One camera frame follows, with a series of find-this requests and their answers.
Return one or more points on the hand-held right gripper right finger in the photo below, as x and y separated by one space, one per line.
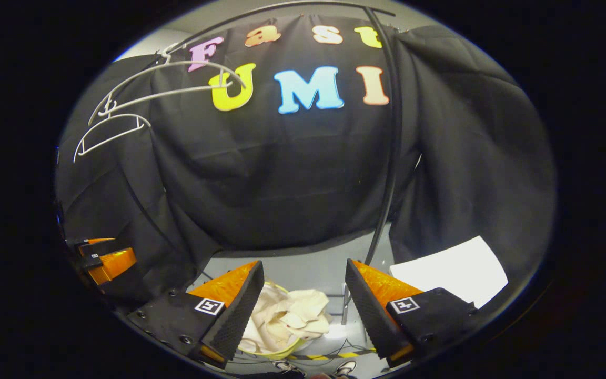
369 316

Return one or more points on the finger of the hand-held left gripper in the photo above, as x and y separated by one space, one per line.
100 241
116 263

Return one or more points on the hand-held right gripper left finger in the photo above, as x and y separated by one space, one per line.
237 316

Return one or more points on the cream shirt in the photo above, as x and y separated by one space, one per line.
287 316

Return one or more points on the yellow laundry hamper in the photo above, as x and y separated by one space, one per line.
271 353

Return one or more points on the white plastic clothes hanger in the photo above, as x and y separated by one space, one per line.
119 131
177 93

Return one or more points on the black metal clothes rack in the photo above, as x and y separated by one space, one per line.
393 131

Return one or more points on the yellow black floor tape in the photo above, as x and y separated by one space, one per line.
329 355

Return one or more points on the person's shoe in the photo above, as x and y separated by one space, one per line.
287 367
346 368

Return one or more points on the stack of white sheets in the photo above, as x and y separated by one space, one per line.
455 271

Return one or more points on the black backdrop cloth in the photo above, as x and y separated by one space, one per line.
282 184

